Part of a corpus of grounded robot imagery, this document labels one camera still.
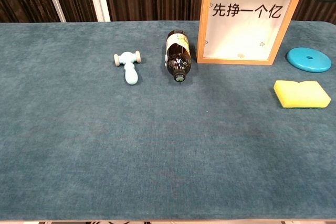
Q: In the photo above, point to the brown glass bottle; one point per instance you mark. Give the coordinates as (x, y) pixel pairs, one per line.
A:
(178, 64)

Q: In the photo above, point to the light blue toy hammer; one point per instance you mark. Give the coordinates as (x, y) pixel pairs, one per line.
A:
(130, 74)

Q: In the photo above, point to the teal table cloth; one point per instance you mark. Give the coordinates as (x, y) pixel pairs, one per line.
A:
(105, 142)

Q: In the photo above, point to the yellow sponge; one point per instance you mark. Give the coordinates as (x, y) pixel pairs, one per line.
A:
(299, 93)

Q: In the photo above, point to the blue round disc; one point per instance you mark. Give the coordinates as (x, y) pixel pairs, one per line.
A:
(296, 61)

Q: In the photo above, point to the wooden coin box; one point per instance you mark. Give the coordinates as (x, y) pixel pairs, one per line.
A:
(202, 24)

